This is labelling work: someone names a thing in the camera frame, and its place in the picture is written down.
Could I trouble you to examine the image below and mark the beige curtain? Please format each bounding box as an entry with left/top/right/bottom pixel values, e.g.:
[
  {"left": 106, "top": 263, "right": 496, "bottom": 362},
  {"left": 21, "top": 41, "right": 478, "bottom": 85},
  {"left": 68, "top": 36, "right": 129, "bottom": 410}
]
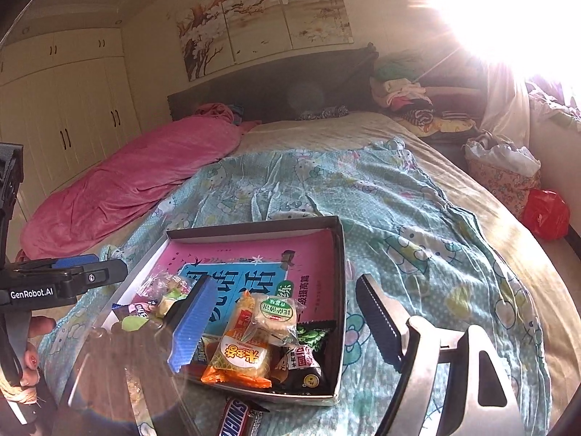
[{"left": 481, "top": 64, "right": 532, "bottom": 146}]

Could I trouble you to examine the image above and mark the red plastic bag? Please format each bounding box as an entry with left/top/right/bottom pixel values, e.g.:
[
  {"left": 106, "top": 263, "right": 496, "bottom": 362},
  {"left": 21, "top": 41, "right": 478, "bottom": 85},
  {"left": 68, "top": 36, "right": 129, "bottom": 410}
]
[{"left": 522, "top": 188, "right": 571, "bottom": 241}]

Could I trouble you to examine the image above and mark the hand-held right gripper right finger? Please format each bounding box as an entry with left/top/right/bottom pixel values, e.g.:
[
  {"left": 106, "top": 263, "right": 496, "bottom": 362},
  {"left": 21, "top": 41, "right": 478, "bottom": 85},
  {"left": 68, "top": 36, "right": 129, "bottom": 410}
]
[{"left": 355, "top": 274, "right": 523, "bottom": 436}]

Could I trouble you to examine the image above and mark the black green pea packet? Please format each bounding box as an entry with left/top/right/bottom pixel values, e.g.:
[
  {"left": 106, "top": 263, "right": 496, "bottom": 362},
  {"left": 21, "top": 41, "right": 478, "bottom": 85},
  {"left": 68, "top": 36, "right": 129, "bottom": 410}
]
[{"left": 272, "top": 320, "right": 337, "bottom": 393}]

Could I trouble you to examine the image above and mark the shallow cardboard box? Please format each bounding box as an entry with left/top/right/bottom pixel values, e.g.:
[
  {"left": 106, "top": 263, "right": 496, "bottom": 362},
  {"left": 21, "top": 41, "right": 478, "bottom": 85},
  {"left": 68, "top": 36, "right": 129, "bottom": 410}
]
[{"left": 97, "top": 215, "right": 346, "bottom": 407}]

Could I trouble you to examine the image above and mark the cartoon cat printed blanket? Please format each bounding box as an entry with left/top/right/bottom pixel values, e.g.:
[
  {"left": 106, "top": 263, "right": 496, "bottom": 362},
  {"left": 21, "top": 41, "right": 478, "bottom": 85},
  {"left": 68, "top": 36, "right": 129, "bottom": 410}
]
[{"left": 38, "top": 138, "right": 552, "bottom": 436}]

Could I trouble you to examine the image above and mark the blue and white cookie packet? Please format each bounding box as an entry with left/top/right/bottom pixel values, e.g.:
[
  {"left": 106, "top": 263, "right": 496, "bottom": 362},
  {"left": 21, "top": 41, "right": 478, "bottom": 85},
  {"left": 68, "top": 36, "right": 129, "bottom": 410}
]
[{"left": 111, "top": 300, "right": 161, "bottom": 328}]

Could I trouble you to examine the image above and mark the orange bread slice packet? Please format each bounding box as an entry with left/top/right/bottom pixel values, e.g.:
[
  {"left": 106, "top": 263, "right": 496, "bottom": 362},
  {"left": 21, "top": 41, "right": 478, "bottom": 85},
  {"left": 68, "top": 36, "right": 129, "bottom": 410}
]
[{"left": 201, "top": 290, "right": 274, "bottom": 388}]

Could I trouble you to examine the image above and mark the brown chocolate bar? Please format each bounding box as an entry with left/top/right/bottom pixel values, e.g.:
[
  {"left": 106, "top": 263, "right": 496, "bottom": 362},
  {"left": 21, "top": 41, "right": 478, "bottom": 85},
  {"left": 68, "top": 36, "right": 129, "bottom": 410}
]
[{"left": 217, "top": 396, "right": 265, "bottom": 436}]

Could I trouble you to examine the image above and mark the clear round green cake packet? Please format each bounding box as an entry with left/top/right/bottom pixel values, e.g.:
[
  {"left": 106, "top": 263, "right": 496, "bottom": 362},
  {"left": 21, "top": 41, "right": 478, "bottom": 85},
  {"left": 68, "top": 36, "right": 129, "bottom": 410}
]
[{"left": 247, "top": 291, "right": 300, "bottom": 341}]

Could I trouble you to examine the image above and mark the floral bag of clothes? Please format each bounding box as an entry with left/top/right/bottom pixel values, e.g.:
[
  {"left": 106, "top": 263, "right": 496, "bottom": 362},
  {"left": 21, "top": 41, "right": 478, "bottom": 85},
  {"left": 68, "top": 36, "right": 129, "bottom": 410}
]
[{"left": 463, "top": 134, "right": 542, "bottom": 219}]

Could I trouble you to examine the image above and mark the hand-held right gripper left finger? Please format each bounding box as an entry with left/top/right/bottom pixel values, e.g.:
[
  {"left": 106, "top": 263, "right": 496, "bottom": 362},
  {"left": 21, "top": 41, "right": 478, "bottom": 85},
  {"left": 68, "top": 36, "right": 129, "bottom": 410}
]
[{"left": 64, "top": 276, "right": 218, "bottom": 436}]

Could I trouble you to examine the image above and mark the beige bed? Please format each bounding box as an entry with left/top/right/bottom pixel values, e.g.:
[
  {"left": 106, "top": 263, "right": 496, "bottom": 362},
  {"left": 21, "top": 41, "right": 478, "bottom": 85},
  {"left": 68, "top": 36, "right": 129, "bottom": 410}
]
[{"left": 18, "top": 111, "right": 581, "bottom": 436}]

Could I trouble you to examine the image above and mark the purple clothes heap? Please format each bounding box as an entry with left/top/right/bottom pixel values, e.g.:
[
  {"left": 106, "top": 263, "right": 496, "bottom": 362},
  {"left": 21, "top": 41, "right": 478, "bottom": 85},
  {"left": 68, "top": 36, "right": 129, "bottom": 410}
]
[{"left": 527, "top": 79, "right": 581, "bottom": 128}]

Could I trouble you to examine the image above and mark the clear red candy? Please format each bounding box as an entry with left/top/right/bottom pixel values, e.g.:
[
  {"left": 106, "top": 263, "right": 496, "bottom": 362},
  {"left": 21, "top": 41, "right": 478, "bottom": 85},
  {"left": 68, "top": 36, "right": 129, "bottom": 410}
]
[{"left": 140, "top": 271, "right": 191, "bottom": 300}]

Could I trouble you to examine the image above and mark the dark headboard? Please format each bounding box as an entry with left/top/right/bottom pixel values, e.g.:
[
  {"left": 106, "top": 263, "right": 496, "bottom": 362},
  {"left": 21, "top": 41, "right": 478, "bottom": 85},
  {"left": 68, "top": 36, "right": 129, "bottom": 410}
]
[{"left": 167, "top": 44, "right": 379, "bottom": 123}]

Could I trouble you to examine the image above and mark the person's left hand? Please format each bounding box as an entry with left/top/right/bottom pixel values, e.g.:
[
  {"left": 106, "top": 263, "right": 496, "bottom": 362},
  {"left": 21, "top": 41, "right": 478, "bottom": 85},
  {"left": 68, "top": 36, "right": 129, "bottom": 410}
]
[{"left": 20, "top": 316, "right": 57, "bottom": 387}]

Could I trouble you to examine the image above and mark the tree wall painting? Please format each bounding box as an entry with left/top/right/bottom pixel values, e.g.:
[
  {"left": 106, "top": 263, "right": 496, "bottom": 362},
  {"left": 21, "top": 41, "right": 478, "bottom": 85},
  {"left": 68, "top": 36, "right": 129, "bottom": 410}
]
[{"left": 176, "top": 0, "right": 355, "bottom": 80}]

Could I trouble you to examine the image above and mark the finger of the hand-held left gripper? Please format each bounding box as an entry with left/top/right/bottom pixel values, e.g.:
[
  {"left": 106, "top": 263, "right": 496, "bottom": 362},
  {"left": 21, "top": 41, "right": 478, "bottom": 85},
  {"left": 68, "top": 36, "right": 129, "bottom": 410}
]
[
  {"left": 75, "top": 259, "right": 129, "bottom": 303},
  {"left": 50, "top": 255, "right": 99, "bottom": 271}
]

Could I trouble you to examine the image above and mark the pink blanket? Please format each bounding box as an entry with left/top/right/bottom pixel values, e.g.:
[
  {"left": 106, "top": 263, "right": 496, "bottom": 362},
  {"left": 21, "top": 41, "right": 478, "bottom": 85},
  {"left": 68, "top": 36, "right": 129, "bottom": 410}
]
[{"left": 18, "top": 102, "right": 261, "bottom": 262}]

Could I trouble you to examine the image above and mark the cream wardrobe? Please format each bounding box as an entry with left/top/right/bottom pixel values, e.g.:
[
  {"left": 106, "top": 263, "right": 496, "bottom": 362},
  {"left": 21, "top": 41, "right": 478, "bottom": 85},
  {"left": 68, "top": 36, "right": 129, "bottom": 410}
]
[{"left": 0, "top": 27, "right": 141, "bottom": 219}]

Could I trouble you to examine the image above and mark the dark patterned pillow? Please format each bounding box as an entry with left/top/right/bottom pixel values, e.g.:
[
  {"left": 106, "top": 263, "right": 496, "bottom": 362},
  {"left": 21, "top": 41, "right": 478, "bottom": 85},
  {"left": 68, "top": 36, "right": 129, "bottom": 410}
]
[{"left": 295, "top": 106, "right": 350, "bottom": 121}]

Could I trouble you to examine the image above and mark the pink and blue book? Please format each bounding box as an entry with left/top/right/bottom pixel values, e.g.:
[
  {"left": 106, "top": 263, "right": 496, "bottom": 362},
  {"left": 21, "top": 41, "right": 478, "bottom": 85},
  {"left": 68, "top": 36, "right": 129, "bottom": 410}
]
[{"left": 152, "top": 229, "right": 339, "bottom": 328}]

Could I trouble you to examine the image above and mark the pile of folded clothes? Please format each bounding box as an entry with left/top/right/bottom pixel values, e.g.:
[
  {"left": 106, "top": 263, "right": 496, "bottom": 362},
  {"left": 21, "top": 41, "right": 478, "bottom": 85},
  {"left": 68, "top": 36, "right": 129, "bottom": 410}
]
[{"left": 370, "top": 54, "right": 488, "bottom": 139}]

